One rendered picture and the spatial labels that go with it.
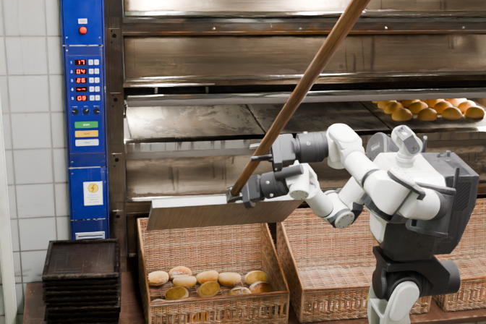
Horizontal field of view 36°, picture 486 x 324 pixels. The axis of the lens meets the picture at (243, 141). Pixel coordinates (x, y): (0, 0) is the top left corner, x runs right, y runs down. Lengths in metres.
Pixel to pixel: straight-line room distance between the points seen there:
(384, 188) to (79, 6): 1.45
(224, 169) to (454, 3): 1.19
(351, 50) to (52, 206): 1.40
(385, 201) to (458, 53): 1.51
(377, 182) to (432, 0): 1.42
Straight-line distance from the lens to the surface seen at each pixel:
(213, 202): 2.64
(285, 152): 2.15
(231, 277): 3.22
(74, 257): 3.06
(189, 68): 3.04
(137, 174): 3.19
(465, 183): 2.44
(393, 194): 2.00
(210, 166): 3.22
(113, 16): 2.98
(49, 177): 3.17
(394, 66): 3.28
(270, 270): 3.21
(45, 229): 3.27
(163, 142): 3.14
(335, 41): 1.51
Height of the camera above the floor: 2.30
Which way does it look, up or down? 21 degrees down
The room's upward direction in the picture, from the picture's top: 2 degrees clockwise
